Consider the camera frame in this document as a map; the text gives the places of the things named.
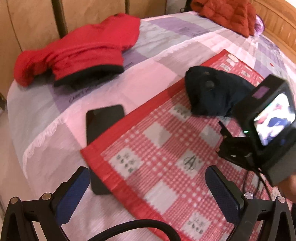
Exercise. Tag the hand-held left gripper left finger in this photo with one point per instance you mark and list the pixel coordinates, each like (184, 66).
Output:
(71, 197)

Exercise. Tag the purple patterned pillow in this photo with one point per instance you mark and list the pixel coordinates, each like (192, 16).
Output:
(259, 24)

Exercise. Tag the red checked mat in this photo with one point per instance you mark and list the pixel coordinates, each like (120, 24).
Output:
(157, 162)

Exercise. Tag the navy blue garment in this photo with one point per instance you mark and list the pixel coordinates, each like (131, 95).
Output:
(215, 97)

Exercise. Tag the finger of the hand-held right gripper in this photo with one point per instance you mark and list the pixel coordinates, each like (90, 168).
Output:
(233, 148)

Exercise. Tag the red jacket with black lining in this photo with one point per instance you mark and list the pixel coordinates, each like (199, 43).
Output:
(81, 53)

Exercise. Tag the orange quilted coat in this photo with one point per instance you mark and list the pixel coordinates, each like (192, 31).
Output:
(226, 14)

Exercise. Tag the wooden headboard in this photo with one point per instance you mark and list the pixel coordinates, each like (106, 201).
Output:
(277, 20)

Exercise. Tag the black smartphone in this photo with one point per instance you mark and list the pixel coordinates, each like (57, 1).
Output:
(101, 120)

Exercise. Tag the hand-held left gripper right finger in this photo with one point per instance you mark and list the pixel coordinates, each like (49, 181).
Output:
(222, 197)

